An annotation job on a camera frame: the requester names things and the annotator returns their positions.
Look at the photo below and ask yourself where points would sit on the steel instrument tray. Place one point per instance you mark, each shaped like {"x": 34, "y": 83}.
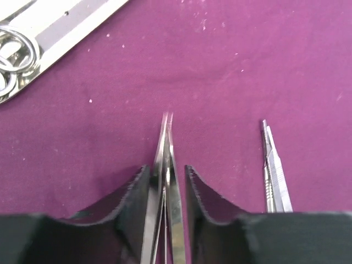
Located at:
{"x": 57, "y": 26}

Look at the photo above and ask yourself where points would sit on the broad steel tweezers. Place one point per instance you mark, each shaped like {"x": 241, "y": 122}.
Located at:
{"x": 153, "y": 216}
{"x": 174, "y": 246}

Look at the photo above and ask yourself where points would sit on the steel scissors in tray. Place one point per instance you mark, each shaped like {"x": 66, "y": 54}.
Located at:
{"x": 20, "y": 59}

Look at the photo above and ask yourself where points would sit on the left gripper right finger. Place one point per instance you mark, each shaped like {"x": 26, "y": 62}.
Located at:
{"x": 221, "y": 232}

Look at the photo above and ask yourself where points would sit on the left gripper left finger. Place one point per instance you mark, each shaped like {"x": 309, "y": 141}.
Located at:
{"x": 109, "y": 231}

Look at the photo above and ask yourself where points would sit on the purple surgical cloth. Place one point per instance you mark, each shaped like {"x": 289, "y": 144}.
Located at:
{"x": 87, "y": 124}

